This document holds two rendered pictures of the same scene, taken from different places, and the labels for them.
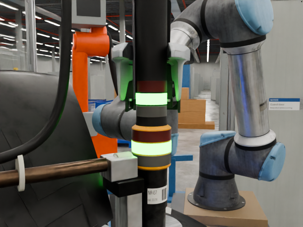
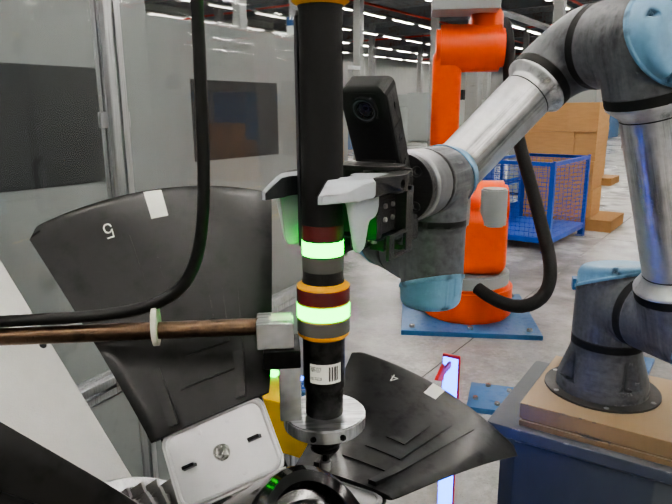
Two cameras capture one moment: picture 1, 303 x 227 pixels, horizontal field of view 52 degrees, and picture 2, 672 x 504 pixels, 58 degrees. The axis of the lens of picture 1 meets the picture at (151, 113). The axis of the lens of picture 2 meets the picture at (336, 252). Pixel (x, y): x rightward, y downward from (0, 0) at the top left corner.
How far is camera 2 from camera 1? 24 cm
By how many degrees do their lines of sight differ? 26
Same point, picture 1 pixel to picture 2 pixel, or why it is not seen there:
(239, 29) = (630, 77)
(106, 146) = (484, 248)
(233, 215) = (615, 423)
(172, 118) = (446, 250)
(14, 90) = (187, 215)
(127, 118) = not seen: hidden behind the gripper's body
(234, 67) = (628, 148)
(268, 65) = not seen: outside the picture
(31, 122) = not seen: hidden behind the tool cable
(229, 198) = (619, 391)
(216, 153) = (600, 304)
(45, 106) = (220, 238)
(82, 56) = (450, 74)
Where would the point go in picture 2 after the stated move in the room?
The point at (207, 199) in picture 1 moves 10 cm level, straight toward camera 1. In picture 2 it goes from (575, 385) to (557, 408)
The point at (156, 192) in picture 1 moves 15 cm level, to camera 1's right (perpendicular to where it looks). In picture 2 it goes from (320, 371) to (510, 408)
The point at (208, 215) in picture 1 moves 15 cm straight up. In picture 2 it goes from (567, 412) to (575, 325)
